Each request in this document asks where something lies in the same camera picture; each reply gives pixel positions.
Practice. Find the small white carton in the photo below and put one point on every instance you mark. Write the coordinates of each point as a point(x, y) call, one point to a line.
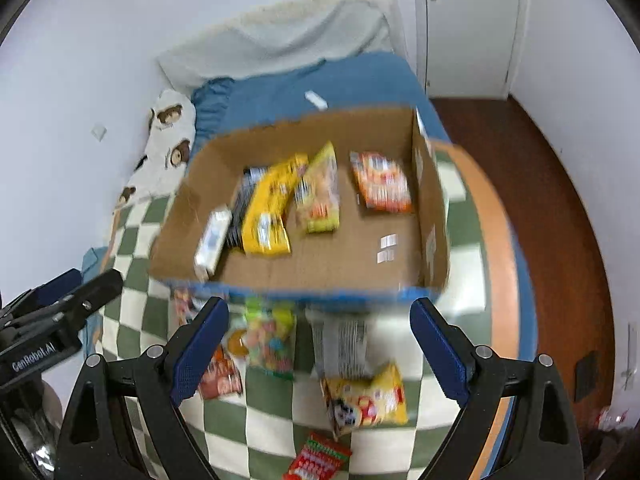
point(212, 242)

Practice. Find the plain red snack packet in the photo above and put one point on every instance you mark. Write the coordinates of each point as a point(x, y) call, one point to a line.
point(225, 380)

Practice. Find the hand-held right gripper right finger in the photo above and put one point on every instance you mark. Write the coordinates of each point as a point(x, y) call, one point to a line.
point(440, 350)

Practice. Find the clear plastic bag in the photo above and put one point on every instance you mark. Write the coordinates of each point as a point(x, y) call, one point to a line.
point(612, 417)

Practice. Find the black wall socket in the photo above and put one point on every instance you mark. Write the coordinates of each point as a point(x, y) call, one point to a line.
point(585, 375)

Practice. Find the grey-white pillow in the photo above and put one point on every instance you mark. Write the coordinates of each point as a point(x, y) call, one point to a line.
point(300, 35)

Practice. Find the white door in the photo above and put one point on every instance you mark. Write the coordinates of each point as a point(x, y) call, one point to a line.
point(470, 35)

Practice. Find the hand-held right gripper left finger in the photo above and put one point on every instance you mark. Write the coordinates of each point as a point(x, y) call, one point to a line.
point(200, 350)

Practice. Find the bear print pillow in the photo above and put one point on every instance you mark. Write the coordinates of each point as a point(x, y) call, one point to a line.
point(165, 160)

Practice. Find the red and green snack packet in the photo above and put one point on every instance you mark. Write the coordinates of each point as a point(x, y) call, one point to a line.
point(315, 460)

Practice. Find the yellow-green snack packet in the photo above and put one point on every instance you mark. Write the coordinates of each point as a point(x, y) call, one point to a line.
point(320, 195)

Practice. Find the yellow panda snack packet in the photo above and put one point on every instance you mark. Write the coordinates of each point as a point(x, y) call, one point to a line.
point(365, 400)

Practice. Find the green checkered blanket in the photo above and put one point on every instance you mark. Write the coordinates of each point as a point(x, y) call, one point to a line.
point(280, 410)

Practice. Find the black snack packet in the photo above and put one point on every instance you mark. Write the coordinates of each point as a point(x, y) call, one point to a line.
point(239, 210)

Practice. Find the shiny crumpled plastic bag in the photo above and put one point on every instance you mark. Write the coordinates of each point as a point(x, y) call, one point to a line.
point(30, 435)

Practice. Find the long yellow snack packet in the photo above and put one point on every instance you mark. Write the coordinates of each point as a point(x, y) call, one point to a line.
point(267, 210)

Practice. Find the cardboard box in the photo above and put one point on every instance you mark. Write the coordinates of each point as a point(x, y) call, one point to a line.
point(340, 250)

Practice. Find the white wall socket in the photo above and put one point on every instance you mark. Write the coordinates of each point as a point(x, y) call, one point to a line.
point(629, 355)

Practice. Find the white remote control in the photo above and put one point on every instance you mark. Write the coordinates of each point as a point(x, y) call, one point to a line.
point(316, 100)

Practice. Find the white wall plate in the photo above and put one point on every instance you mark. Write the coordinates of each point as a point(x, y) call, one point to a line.
point(98, 132)

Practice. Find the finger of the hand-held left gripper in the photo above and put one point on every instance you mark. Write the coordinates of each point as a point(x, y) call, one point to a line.
point(92, 292)
point(57, 284)

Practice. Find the silver snack packet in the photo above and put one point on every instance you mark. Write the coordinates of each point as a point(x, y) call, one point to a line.
point(340, 340)

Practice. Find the blue bed sheet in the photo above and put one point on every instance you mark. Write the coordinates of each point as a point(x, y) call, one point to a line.
point(360, 85)

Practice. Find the clear colourful candy bag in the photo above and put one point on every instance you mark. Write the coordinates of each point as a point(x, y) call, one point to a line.
point(267, 340)

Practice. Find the orange snack packet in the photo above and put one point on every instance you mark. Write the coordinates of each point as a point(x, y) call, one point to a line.
point(382, 182)

